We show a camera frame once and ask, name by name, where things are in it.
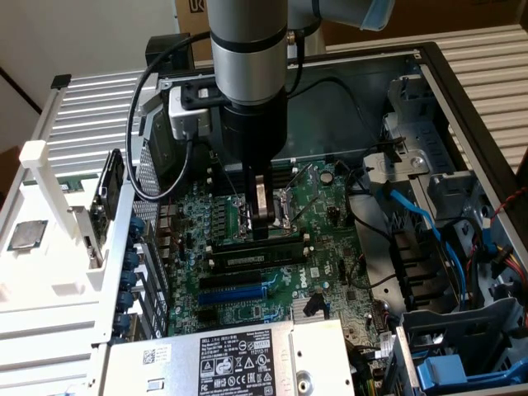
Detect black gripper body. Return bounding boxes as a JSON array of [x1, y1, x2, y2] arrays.
[[221, 91, 289, 166]]

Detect CPU socket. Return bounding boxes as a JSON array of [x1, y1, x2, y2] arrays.
[[233, 186, 301, 243]]

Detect long black expansion slot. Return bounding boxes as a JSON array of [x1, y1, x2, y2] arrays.
[[200, 270, 263, 290]]

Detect metal socket cover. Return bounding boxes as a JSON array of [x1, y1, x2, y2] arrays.
[[284, 165, 321, 207]]

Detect blue expansion slot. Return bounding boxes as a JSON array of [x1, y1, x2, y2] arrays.
[[197, 284, 267, 306]]

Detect green Dell motherboard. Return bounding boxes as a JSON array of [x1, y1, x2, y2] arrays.
[[158, 159, 403, 396]]

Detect grey open PC case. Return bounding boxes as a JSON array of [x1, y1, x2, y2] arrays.
[[88, 40, 528, 396]]

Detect silver chipset heatsink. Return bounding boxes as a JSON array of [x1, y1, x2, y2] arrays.
[[290, 295, 331, 323]]

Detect black plastic block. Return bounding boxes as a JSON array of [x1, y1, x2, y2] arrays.
[[144, 35, 194, 78]]

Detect silver power supply unit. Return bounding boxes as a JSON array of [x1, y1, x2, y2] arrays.
[[97, 318, 356, 396]]

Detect black graphics card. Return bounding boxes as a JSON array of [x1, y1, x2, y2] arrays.
[[69, 147, 125, 267]]

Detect tall grey drive cage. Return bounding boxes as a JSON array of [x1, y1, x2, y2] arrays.
[[381, 73, 459, 174]]

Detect small grey disk bay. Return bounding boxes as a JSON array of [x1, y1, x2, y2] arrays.
[[427, 171, 486, 219]]

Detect white parts rack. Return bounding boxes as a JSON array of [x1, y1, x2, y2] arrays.
[[0, 139, 111, 304]]

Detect large grey disk bay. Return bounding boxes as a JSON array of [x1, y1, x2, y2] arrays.
[[395, 296, 527, 396]]

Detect blue plastic latch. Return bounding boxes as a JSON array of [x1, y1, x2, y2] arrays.
[[416, 355, 469, 389]]

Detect silver CPU chip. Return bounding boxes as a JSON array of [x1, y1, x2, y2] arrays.
[[8, 220, 49, 252]]

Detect thin wire locking lever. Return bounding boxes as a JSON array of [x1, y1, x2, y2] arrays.
[[220, 163, 244, 207], [291, 193, 321, 226]]

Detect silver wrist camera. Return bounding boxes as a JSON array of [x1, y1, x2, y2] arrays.
[[167, 85, 214, 141]]

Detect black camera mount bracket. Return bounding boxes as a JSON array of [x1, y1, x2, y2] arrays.
[[181, 81, 226, 111]]

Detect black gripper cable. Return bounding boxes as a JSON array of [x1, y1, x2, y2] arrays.
[[286, 28, 309, 98]]

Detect thin black wire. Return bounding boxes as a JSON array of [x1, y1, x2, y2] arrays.
[[352, 214, 397, 248]]

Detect thick black camera cable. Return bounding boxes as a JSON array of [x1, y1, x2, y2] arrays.
[[125, 32, 214, 203]]

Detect black wire with plug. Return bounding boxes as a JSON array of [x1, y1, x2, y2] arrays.
[[288, 77, 408, 162]]

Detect flat blue SATA wire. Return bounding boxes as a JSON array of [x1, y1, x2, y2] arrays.
[[373, 181, 475, 306]]

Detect silver disk bay bracket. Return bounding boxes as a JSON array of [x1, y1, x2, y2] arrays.
[[362, 150, 430, 195]]

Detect blue SATA wire plug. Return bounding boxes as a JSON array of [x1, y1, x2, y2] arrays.
[[478, 229, 501, 269]]

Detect long red black twisted wire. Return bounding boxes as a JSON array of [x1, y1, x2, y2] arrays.
[[488, 189, 528, 219]]

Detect yellow red power wires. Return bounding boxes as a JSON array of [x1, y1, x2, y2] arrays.
[[493, 243, 528, 285]]

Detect blue plastic rail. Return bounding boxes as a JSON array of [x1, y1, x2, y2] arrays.
[[465, 358, 528, 384]]

